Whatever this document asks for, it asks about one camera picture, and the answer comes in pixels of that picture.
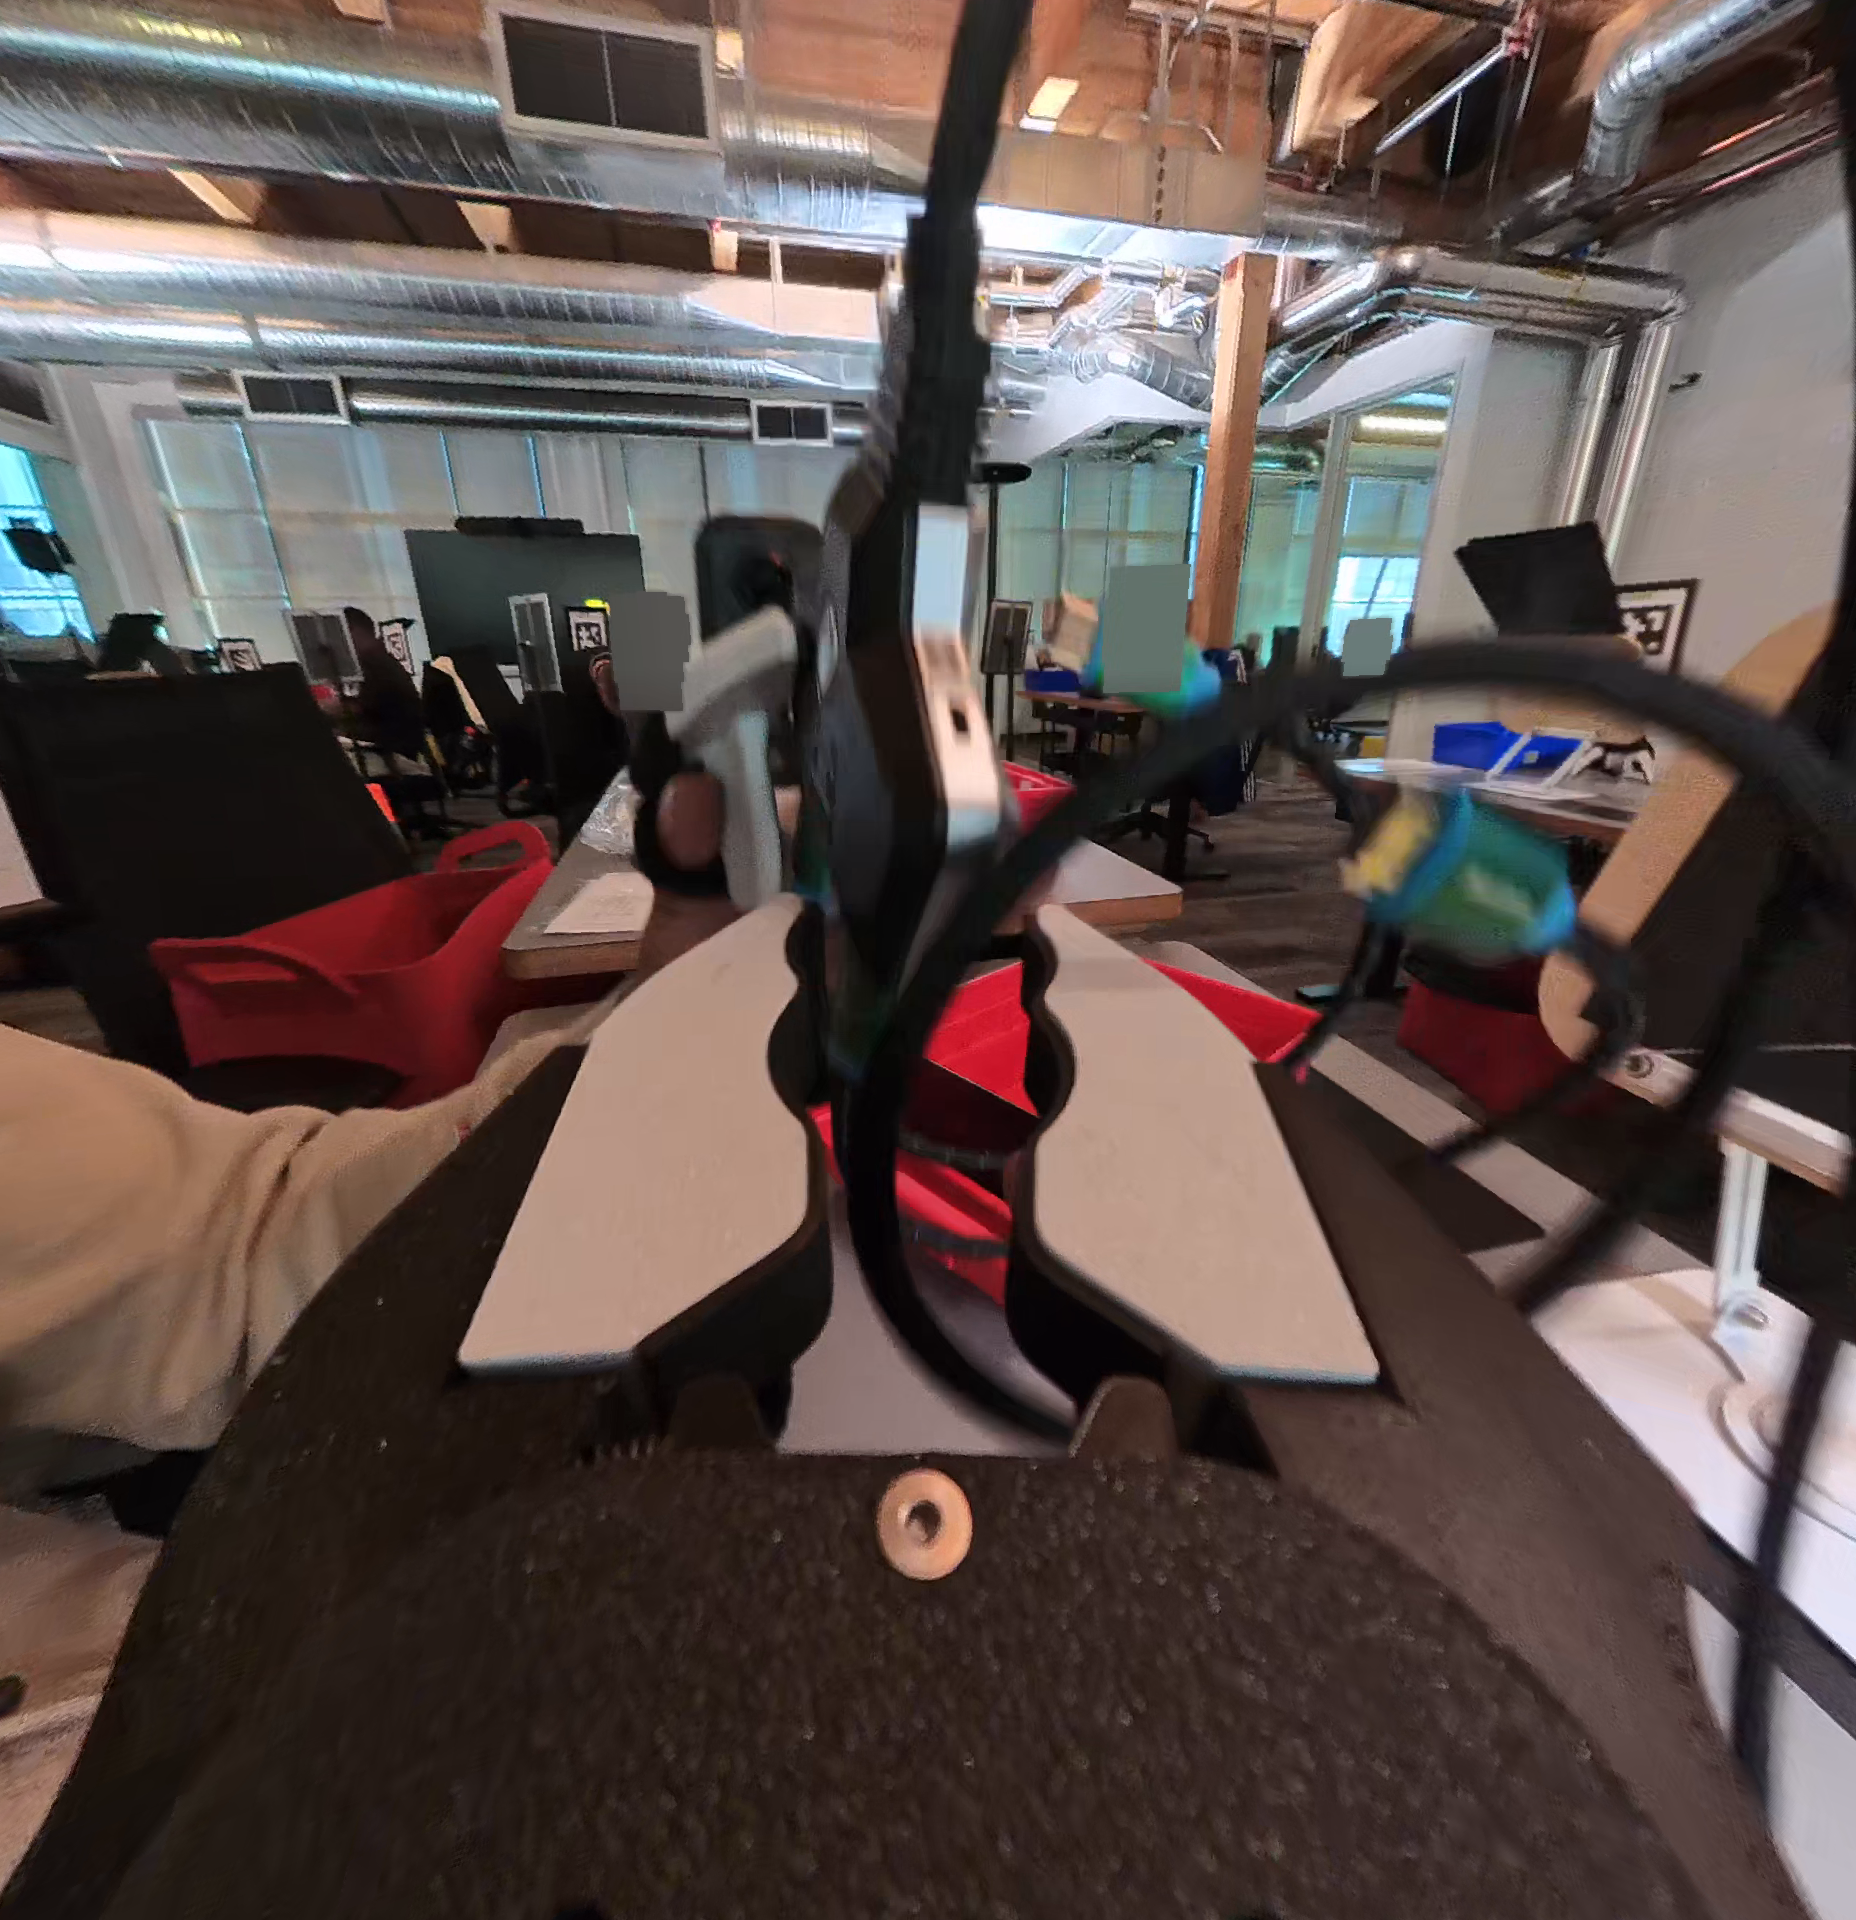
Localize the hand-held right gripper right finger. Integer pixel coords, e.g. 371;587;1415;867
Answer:
1008;904;1384;1385

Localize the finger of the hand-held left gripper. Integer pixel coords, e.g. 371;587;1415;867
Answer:
682;607;804;911

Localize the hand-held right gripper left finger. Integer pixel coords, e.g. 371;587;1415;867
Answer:
457;894;835;1375

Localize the silver edged usb hub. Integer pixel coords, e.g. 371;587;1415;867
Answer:
800;495;932;977

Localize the red plastic divider bin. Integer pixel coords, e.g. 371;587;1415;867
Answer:
809;956;1323;1310

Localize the black braided hdmi cable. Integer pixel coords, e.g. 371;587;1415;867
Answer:
1003;630;1856;1802

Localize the person's left forearm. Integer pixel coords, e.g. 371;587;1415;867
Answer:
0;886;750;1502

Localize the person's left hand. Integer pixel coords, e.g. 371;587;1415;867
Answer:
627;742;739;905

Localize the black floor lamp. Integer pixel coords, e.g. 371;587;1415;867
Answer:
976;456;1039;676

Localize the black display screen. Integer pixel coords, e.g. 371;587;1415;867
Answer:
402;517;648;698

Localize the red storage bin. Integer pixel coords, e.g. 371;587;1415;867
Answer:
1396;951;1586;1116

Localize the wooden top office desk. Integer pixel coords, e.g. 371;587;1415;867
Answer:
1018;683;1276;886
1325;749;1657;842

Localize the red flexible tub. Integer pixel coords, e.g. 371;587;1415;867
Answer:
149;819;637;1109

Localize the white stand base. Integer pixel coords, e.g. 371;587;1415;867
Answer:
1530;1154;1856;1568

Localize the white ceiling air vent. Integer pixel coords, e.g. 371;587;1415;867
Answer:
487;0;721;147

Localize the black plywood backdrop board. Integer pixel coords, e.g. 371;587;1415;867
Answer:
1453;519;1626;642
1531;600;1852;1068

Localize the black fabric screen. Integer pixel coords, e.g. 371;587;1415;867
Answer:
0;664;415;1058

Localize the wooden support post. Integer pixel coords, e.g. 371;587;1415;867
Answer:
1186;251;1281;647

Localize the silver ventilation duct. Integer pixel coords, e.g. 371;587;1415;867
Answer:
0;30;1276;255

